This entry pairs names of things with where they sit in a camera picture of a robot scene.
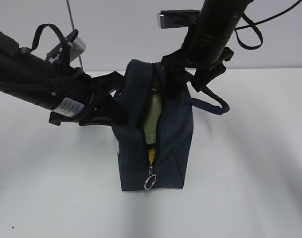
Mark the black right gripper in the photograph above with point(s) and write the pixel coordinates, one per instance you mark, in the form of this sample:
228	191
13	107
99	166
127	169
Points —
197	53

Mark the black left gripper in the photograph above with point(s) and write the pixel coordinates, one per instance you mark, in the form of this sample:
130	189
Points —
77	98

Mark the green lidded food container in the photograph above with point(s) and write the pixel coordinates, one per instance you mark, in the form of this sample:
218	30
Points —
153	112

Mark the yellow pear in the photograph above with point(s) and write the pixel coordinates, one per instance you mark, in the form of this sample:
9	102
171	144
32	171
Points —
151	153

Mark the dark blue lunch bag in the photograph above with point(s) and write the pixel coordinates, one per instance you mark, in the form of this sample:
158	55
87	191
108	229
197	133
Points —
174	129

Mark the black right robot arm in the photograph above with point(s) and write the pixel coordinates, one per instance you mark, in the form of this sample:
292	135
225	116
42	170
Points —
217	19

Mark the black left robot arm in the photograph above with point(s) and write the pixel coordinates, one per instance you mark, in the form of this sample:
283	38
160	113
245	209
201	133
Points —
26	76

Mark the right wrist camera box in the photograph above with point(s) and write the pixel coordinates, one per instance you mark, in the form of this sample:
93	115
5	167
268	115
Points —
177	18

